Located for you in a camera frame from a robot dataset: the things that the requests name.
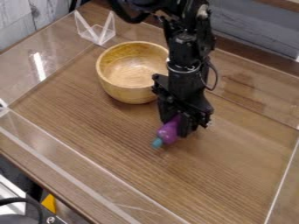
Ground clear acrylic back wall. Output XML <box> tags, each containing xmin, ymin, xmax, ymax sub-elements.
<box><xmin>112</xmin><ymin>11</ymin><xmax>299</xmax><ymax>130</ymax></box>

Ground clear acrylic corner bracket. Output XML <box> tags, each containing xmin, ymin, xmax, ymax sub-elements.
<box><xmin>73</xmin><ymin>10</ymin><xmax>116</xmax><ymax>46</ymax></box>

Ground black cable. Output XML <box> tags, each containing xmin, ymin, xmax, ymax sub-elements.
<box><xmin>0</xmin><ymin>197</ymin><xmax>44</xmax><ymax>224</ymax></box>

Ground yellow label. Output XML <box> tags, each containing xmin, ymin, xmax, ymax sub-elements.
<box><xmin>41</xmin><ymin>194</ymin><xmax>56</xmax><ymax>214</ymax></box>

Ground brown wooden bowl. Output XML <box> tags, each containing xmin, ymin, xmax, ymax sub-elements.
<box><xmin>96</xmin><ymin>41</ymin><xmax>168</xmax><ymax>104</ymax></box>

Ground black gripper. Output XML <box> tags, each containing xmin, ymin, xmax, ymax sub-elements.
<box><xmin>152</xmin><ymin>62</ymin><xmax>213</xmax><ymax>138</ymax></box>

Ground purple toy eggplant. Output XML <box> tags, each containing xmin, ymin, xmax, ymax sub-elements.
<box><xmin>152</xmin><ymin>115</ymin><xmax>180</xmax><ymax>149</ymax></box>

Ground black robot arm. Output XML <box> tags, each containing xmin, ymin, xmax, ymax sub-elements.
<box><xmin>107</xmin><ymin>0</ymin><xmax>217</xmax><ymax>137</ymax></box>

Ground clear acrylic wall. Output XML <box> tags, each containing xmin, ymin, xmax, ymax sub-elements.
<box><xmin>0</xmin><ymin>99</ymin><xmax>189</xmax><ymax>224</ymax></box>
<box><xmin>112</xmin><ymin>11</ymin><xmax>299</xmax><ymax>130</ymax></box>

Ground clear acrylic front wall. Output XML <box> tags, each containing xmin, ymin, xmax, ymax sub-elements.
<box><xmin>0</xmin><ymin>99</ymin><xmax>189</xmax><ymax>224</ymax></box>

